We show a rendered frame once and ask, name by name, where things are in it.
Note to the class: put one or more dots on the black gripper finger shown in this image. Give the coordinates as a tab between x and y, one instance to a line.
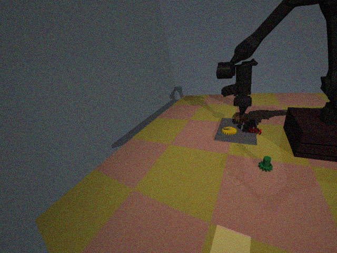
242	109

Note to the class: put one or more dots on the yellow gear with black stripe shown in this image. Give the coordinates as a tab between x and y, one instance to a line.
231	131

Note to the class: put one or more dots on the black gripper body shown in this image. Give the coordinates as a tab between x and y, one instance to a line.
243	90

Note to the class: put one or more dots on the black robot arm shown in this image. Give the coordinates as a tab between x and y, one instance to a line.
226	70

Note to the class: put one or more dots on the green gear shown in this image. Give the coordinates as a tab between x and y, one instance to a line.
265	164

